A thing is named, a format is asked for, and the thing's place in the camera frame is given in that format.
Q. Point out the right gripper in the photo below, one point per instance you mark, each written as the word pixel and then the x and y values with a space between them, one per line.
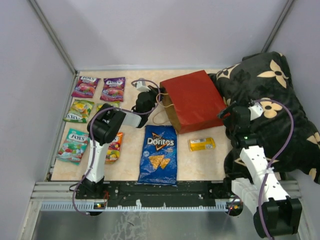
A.
pixel 225 111

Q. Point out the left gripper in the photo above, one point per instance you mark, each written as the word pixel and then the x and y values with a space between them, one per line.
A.
pixel 154 91

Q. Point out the twisted paper bag handle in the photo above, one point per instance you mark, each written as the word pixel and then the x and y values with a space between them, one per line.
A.
pixel 160 98
pixel 160 118

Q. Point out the green Fox's spring tea packet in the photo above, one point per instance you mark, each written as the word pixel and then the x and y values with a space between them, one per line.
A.
pixel 112 104

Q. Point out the yellow snack bar packet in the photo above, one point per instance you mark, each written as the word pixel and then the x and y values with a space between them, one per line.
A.
pixel 201 144

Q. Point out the red paper bag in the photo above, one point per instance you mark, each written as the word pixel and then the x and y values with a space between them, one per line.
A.
pixel 197 102

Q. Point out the purple snack packet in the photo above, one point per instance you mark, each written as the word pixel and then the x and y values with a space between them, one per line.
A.
pixel 85 87

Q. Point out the orange Fox's fruits packet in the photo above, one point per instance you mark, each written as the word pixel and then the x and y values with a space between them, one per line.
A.
pixel 114 149

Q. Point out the blue snack packet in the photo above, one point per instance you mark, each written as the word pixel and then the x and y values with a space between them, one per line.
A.
pixel 159 156

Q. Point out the teal Fox's candy packet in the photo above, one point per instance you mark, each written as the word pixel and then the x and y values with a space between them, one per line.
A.
pixel 73 147

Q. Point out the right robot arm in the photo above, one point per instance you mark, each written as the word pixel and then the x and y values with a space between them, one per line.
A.
pixel 274 212

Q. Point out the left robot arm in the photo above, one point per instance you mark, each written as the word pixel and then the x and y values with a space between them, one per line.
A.
pixel 102 130

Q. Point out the black floral blanket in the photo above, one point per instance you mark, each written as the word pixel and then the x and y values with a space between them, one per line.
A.
pixel 267 77

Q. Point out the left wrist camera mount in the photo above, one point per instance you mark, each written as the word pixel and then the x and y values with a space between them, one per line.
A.
pixel 140 85

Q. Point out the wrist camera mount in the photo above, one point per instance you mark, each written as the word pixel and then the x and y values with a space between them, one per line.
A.
pixel 140 85
pixel 255 109

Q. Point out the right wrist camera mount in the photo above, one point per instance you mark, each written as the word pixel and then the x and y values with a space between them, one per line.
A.
pixel 255 109

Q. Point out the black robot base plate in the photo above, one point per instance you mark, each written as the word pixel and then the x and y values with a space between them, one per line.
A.
pixel 197 193

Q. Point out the aluminium frame rail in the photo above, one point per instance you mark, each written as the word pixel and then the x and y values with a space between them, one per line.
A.
pixel 58 196

